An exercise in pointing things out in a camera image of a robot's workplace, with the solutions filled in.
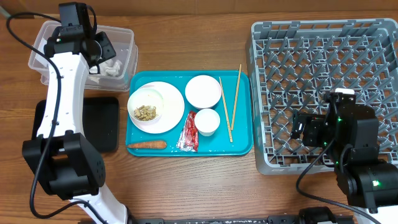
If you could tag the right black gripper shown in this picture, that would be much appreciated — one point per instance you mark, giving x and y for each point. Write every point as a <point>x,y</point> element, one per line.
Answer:
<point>312,123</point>

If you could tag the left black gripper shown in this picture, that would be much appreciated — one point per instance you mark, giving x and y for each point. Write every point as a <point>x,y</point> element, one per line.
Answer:
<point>109,50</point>

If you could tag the white tissue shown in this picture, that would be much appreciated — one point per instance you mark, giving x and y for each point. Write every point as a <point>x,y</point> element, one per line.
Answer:
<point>109,68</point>

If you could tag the brown food scraps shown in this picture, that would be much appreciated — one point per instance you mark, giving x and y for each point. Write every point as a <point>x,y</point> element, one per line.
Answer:
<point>145,113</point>

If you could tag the white cup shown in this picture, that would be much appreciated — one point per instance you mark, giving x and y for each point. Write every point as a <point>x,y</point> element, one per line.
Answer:
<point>207,121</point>

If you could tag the white medium bowl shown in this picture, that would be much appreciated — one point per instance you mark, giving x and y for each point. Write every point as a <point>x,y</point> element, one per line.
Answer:
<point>203,92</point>

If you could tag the red foil wrapper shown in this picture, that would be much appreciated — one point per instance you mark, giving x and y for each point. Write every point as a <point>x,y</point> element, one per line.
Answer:
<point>188,140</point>

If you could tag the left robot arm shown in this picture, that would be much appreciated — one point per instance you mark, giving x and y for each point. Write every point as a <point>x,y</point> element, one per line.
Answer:
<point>63,161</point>

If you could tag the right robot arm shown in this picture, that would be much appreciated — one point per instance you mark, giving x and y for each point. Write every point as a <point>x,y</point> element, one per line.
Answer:
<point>348,135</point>

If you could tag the grey dishwasher rack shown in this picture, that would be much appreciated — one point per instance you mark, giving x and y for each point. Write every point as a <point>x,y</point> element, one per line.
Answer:
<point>292,64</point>

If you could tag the clear plastic storage bin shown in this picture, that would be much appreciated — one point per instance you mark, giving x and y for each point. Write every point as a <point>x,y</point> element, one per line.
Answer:
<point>123,43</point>

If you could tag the black rectangular tray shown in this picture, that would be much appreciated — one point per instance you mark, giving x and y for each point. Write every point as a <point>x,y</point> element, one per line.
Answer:
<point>100,120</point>

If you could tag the right wooden chopstick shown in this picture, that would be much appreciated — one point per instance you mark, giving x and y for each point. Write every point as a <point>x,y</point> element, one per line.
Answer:
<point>236,96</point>

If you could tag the wooden chopstick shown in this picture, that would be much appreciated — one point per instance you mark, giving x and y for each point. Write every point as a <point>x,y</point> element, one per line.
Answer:
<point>236,96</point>
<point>226,112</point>

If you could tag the left wooden chopstick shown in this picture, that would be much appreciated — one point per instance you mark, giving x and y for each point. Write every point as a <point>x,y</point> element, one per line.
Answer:
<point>226,112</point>

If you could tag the large white plate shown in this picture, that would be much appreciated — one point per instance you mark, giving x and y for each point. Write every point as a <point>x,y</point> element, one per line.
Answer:
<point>174,107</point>

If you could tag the teal serving tray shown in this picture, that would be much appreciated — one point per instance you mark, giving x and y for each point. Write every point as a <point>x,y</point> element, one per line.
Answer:
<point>217,144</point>

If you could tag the orange carrot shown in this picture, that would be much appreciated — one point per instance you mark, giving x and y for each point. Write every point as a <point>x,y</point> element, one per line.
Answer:
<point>157,145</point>

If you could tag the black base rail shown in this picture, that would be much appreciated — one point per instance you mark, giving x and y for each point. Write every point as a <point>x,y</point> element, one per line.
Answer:
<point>306,215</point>

